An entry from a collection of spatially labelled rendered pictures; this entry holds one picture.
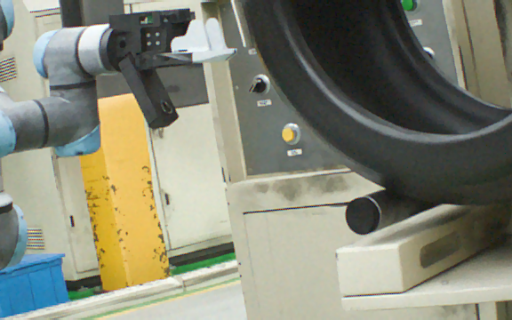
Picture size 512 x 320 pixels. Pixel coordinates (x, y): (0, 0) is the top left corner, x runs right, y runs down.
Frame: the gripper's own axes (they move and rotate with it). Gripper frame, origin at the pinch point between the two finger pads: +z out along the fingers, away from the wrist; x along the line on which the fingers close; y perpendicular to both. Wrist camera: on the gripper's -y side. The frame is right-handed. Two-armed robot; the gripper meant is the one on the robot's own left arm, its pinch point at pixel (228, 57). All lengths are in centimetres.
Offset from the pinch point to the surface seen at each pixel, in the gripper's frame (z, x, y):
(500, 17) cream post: 30.0, 25.2, 3.8
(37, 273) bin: -409, 343, -138
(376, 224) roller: 28.1, -11.5, -19.2
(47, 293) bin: -407, 348, -152
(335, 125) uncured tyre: 23.5, -11.9, -7.8
